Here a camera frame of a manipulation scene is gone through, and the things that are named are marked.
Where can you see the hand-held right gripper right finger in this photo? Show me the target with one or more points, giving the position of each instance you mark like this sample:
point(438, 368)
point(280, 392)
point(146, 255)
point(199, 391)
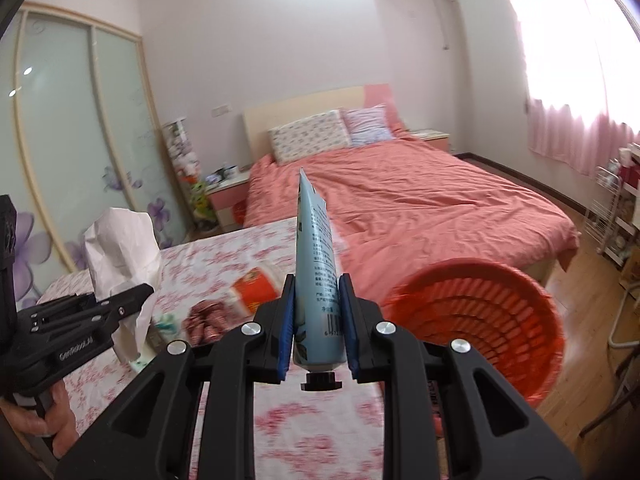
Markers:
point(348, 332)

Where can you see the sliding wardrobe with purple flowers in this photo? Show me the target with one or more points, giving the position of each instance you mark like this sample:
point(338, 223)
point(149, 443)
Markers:
point(75, 135)

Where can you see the light blue tube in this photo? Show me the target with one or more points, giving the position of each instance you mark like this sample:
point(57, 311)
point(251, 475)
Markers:
point(315, 260)

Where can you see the floral pillow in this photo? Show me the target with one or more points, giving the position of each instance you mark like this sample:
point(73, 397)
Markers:
point(310, 137)

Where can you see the white tube frame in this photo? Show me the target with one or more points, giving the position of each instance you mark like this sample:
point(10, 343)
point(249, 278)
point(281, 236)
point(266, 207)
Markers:
point(622, 320)

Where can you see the red plastic laundry basket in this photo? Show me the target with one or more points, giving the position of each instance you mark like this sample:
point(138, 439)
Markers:
point(500, 340)

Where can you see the air conditioner pipe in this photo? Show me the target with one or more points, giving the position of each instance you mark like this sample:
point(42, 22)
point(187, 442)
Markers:
point(447, 20)

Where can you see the light green cloth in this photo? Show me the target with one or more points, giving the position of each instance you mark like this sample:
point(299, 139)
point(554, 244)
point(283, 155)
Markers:
point(165, 329)

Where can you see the white wall socket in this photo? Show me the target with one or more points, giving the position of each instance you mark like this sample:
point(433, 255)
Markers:
point(221, 109)

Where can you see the beige and pink headboard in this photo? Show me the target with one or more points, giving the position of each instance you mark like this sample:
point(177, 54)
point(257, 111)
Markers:
point(300, 105)

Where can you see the person's left hand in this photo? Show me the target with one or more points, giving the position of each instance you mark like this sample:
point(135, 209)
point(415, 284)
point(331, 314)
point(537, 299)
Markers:
point(65, 415)

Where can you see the pink floral tablecloth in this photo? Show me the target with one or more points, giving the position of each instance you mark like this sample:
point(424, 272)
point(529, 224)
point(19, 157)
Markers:
point(210, 265)

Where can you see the pink striped pillow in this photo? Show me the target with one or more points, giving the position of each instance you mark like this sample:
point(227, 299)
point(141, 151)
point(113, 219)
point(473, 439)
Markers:
point(370, 125)

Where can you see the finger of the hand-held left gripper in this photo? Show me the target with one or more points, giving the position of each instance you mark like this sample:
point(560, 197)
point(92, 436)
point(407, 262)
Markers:
point(125, 302)

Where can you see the pink nightstand with clutter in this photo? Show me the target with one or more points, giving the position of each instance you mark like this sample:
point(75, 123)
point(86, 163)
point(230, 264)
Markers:
point(227, 200)

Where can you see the pink curtain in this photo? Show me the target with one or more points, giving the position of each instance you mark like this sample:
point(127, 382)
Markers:
point(575, 85)

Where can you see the white tissue paper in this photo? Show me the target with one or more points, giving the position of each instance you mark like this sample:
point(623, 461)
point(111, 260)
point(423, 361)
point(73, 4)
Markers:
point(122, 250)

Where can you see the red paper cup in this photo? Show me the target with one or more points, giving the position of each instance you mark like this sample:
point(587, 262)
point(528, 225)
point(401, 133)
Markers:
point(252, 292)

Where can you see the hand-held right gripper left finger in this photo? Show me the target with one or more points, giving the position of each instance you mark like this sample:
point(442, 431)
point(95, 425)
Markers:
point(286, 332)

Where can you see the bed with salmon duvet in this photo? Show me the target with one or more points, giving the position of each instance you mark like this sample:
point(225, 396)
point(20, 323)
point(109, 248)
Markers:
point(425, 195)

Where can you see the white mug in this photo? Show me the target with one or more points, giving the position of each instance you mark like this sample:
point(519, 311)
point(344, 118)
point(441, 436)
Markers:
point(232, 171)

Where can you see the pink nightstand with book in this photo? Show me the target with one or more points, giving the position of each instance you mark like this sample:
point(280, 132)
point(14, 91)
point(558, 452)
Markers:
point(430, 139)

